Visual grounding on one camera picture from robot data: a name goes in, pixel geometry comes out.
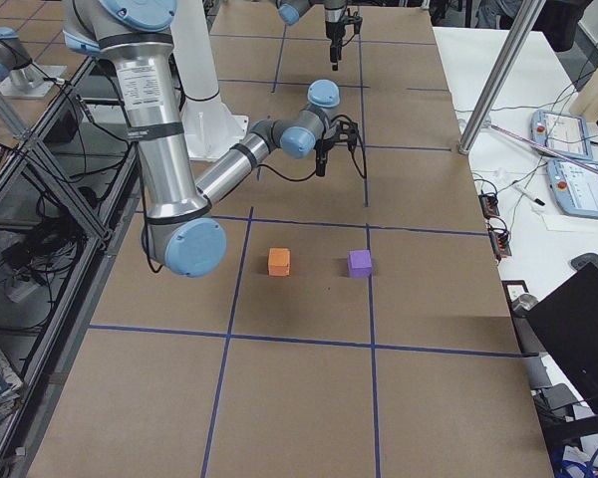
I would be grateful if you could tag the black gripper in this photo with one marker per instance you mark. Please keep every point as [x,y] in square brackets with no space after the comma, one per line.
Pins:
[332,30]
[322,147]

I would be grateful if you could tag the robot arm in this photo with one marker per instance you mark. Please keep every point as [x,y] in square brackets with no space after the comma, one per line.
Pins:
[179,232]
[291,11]

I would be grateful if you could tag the orange foam block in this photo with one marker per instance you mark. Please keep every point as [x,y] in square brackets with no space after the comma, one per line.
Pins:
[279,262]

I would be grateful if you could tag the purple foam block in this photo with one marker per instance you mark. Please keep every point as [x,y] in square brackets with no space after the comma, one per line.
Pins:
[360,264]

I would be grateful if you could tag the long metal rod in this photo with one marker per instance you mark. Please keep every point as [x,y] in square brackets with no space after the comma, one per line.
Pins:
[542,148]

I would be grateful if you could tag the orange connector box upper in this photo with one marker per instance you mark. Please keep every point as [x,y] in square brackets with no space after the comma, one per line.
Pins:
[489,205]

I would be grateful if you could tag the orange connector box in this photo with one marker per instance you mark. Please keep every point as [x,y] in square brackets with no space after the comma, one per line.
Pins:
[500,242]
[489,205]

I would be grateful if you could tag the orange connector box lower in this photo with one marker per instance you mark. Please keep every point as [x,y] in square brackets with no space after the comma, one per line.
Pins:
[500,242]

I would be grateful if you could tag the black marker pen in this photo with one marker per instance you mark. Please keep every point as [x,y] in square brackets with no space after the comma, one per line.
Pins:
[528,194]

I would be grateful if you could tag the upper teach pendant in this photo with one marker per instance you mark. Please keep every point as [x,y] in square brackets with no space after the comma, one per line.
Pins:
[562,132]

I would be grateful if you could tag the teach pendant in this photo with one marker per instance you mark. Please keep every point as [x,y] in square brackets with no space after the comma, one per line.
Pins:
[574,188]
[562,132]

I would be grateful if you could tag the lower teach pendant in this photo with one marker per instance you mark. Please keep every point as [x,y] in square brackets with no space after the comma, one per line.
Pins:
[574,188]

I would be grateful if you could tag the black monitor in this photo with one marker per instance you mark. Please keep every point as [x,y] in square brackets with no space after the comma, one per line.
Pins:
[566,324]

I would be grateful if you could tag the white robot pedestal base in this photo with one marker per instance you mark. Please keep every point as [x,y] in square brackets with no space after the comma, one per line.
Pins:
[209,127]

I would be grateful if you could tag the aluminium frame post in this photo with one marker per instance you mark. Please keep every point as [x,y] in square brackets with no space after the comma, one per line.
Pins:
[514,41]

